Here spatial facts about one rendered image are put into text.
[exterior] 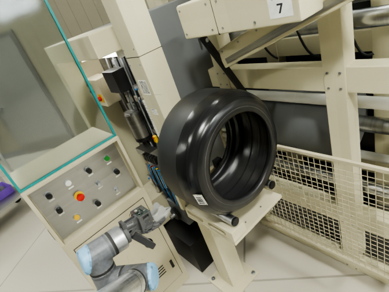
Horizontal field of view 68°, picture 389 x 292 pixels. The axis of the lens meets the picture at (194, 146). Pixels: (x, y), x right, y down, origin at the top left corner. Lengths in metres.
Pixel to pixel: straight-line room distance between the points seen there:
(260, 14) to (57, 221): 1.40
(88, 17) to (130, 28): 3.78
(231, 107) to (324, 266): 1.45
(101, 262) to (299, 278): 1.47
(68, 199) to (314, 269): 1.63
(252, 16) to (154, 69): 0.49
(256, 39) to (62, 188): 1.21
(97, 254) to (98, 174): 0.74
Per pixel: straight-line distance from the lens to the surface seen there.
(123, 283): 0.97
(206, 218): 1.47
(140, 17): 1.36
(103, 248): 1.08
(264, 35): 1.32
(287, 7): 1.06
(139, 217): 1.10
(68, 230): 1.80
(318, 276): 2.23
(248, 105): 1.22
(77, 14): 5.18
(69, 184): 1.68
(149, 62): 1.35
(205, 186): 1.14
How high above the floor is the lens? 1.84
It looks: 27 degrees down
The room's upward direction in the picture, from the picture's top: 21 degrees counter-clockwise
